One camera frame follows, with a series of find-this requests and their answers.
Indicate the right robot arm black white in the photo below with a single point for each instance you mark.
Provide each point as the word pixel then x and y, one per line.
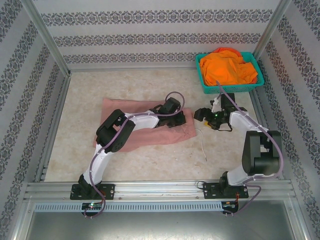
pixel 260 160

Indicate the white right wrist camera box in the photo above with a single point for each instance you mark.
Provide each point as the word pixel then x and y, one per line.
pixel 215 105

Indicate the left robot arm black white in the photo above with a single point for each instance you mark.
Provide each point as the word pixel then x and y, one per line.
pixel 100 165

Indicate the right aluminium frame post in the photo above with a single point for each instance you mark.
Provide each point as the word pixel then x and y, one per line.
pixel 272 27

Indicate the right circuit board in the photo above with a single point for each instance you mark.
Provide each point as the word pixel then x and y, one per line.
pixel 230 205

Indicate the left aluminium frame post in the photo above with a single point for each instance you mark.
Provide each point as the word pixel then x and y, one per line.
pixel 45 35

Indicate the grey metal shelf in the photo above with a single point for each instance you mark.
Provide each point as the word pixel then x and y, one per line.
pixel 160 227

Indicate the light orange shorts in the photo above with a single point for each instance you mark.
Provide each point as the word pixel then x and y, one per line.
pixel 222 67

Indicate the left aluminium side rail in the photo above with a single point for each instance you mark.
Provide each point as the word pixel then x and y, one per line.
pixel 53 125

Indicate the aluminium side rail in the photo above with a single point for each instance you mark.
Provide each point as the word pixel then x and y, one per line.
pixel 258 100
pixel 53 125

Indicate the aluminium frame post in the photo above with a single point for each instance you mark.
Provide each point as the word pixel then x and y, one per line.
pixel 272 27
pixel 45 35

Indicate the left circuit board green light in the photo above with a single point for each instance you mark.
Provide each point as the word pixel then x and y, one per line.
pixel 92 205

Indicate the teal plastic basket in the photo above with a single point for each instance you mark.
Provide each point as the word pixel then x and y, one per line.
pixel 225 89

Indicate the pink shorts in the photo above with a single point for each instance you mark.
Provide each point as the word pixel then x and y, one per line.
pixel 162 137

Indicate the wide aluminium mounting rail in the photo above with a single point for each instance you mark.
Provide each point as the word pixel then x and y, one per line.
pixel 155 190

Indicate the long aluminium table edge rail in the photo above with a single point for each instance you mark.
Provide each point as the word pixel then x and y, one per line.
pixel 125 68

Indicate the right aluminium side rail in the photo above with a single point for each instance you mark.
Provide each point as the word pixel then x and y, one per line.
pixel 258 100

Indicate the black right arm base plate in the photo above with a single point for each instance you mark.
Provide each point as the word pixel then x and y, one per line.
pixel 210 191

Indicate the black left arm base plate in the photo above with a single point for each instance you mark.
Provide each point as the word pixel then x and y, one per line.
pixel 108 191

